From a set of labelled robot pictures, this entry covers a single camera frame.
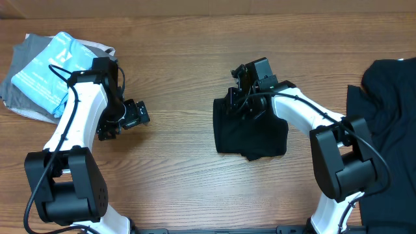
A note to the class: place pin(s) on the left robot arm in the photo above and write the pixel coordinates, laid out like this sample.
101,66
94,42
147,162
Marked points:
67,187

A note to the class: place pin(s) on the folded dark grey shirt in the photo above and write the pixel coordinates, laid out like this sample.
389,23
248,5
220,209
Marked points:
13,98

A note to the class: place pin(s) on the pile of black clothes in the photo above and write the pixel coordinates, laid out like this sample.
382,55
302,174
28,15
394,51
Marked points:
386,100

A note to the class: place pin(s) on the black polo shirt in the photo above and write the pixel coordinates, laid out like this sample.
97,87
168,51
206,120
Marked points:
265,136

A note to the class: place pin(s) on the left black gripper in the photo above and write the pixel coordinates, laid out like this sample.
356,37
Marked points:
136,116

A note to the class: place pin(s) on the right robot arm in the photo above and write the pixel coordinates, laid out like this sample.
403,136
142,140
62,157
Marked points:
341,148

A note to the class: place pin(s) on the folded light blue shirt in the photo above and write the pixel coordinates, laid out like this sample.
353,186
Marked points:
42,79

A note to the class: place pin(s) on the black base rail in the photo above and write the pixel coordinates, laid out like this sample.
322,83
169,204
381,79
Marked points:
276,230

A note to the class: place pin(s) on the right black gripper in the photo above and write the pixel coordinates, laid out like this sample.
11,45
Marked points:
232,106

